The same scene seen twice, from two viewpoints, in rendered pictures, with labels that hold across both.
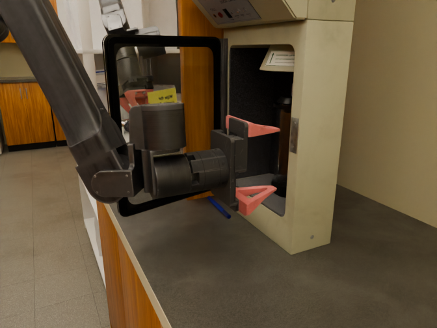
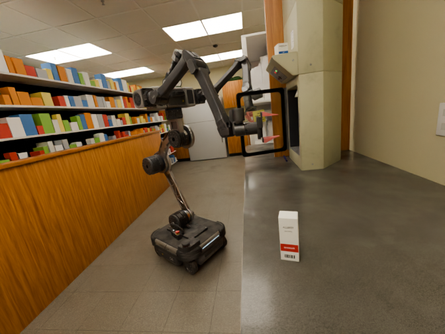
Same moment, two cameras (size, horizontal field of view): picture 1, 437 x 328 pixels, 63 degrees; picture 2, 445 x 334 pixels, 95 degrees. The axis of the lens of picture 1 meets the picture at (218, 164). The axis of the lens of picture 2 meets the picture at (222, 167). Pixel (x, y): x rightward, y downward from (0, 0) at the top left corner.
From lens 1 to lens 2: 0.57 m
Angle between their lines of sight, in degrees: 34
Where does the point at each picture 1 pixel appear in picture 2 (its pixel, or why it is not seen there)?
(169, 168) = (238, 126)
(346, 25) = (319, 72)
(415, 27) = (385, 63)
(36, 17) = (208, 90)
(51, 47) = (212, 97)
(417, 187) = (389, 147)
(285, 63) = not seen: hidden behind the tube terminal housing
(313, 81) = (304, 97)
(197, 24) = (276, 83)
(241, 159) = (260, 123)
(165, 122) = (236, 112)
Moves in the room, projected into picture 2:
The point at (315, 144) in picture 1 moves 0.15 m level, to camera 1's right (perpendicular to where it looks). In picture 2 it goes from (308, 123) to (344, 120)
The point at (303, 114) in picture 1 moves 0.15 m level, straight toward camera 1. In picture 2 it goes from (300, 111) to (285, 113)
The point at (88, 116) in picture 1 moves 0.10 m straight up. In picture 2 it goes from (219, 114) to (216, 92)
